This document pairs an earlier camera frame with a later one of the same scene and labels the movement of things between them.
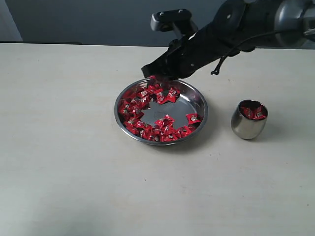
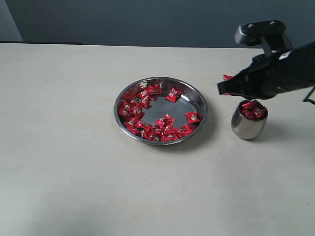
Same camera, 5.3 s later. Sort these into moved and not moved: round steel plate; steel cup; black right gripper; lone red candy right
Moved: black right gripper
Not moved: steel cup; round steel plate; lone red candy right
